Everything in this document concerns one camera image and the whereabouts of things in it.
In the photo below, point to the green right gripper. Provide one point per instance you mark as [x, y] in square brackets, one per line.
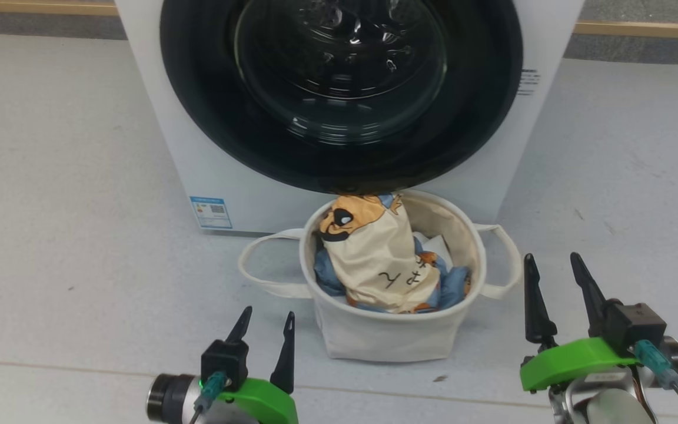
[574, 359]

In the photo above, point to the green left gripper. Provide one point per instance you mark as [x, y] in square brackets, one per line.
[262, 400]

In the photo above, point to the blue cartoon print garment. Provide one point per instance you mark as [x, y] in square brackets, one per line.
[454, 288]

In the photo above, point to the cream and blue cartoon garment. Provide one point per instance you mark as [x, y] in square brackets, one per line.
[368, 259]

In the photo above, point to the black glass washing machine door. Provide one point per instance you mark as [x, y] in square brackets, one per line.
[198, 88]

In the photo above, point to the cream fabric laundry basket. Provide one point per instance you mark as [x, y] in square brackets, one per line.
[374, 335]

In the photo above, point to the white cloth basket liner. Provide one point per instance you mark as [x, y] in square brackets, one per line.
[436, 247]

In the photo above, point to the white front-load washing machine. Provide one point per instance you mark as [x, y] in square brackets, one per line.
[198, 153]

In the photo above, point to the blue energy label sticker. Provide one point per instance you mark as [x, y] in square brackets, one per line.
[210, 212]

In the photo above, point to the black text washer label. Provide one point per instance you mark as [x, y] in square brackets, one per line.
[528, 82]

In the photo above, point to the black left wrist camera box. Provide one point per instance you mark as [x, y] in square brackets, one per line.
[224, 359]

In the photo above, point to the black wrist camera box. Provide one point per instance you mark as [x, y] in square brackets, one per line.
[633, 324]
[224, 359]

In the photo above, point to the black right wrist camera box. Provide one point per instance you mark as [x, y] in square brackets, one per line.
[633, 324]

